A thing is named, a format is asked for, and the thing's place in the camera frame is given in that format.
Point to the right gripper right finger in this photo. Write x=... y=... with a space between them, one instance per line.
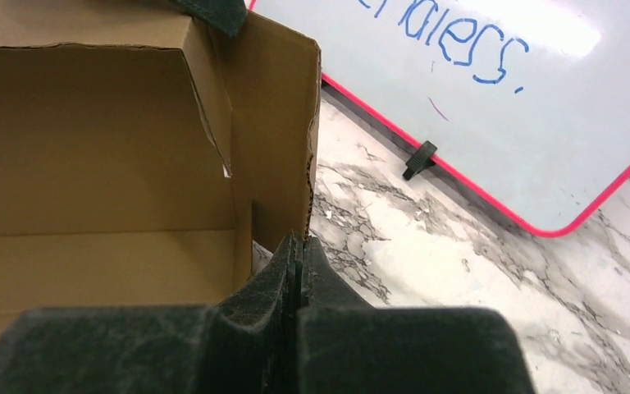
x=346 y=345

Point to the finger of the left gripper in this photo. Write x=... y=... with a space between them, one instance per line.
x=227 y=16

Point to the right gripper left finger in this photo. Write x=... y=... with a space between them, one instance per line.
x=245 y=344

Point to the brown cardboard box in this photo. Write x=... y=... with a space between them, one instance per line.
x=143 y=152

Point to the black whiteboard stand foot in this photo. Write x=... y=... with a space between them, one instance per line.
x=420 y=160

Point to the pink framed whiteboard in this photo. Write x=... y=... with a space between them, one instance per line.
x=527 y=102

